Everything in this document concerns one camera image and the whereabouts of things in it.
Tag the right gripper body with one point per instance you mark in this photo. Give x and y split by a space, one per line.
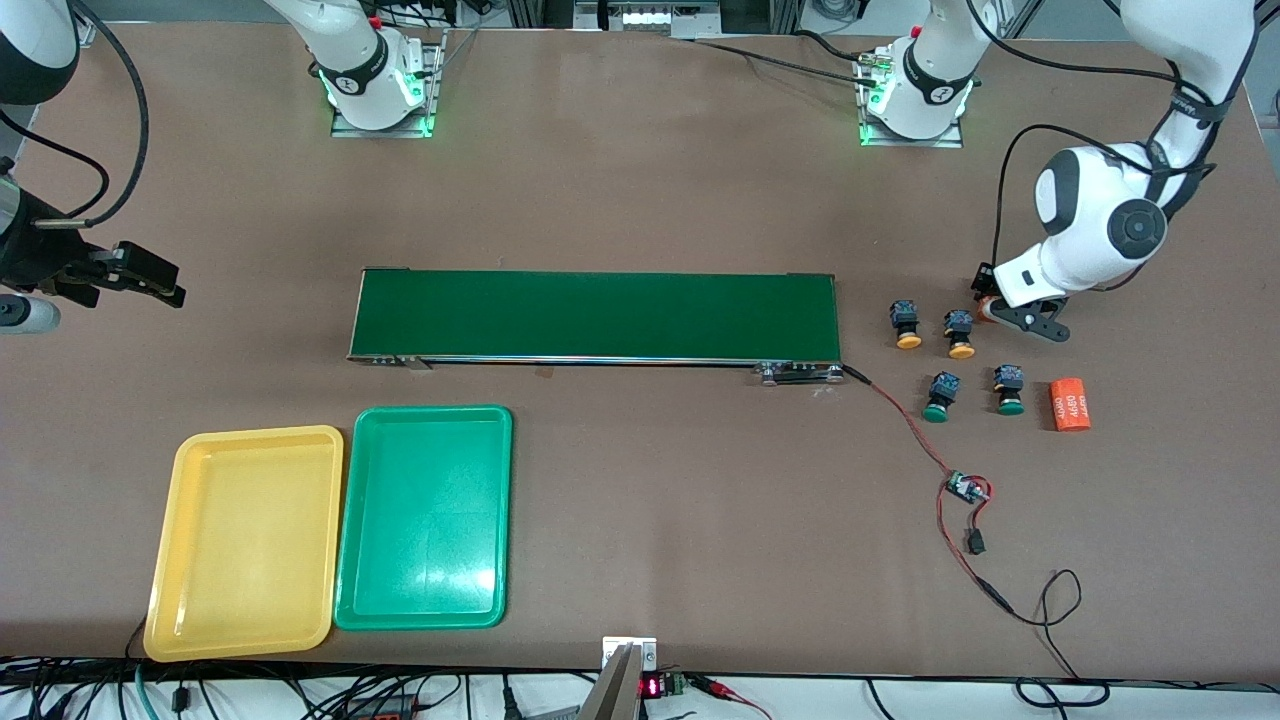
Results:
28 247

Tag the yellow plastic tray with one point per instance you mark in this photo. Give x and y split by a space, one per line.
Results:
245 545

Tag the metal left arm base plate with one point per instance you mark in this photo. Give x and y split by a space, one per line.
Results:
910 143

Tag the green conveyor belt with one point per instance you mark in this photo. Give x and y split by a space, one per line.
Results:
600 315

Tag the yellow pushbutton with red mark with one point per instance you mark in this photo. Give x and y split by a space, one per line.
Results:
960 330

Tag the small black circuit board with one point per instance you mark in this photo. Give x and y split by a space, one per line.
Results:
966 487

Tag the grey metal camera mount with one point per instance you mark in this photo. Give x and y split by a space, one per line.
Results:
615 690

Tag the green pushbutton with red mark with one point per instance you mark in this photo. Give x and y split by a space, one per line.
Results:
1008 385

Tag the red digit display module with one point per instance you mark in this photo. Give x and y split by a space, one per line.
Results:
652 687

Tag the yellow pushbutton with green mark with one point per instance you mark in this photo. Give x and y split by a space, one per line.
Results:
906 322

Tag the green plastic tray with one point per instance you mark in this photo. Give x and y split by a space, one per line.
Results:
425 520

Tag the silver lit equipment box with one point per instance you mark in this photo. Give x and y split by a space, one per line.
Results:
645 15

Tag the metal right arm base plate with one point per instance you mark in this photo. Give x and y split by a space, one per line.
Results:
380 133

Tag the aluminium frame profile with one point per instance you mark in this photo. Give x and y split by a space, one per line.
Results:
87 35

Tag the orange cylinder printed 4680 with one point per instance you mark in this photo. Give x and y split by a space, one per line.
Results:
1070 405
985 308

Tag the short lead with black connector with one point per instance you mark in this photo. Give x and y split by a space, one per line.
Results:
976 543

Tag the red clip lead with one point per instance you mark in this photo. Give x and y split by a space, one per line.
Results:
725 688

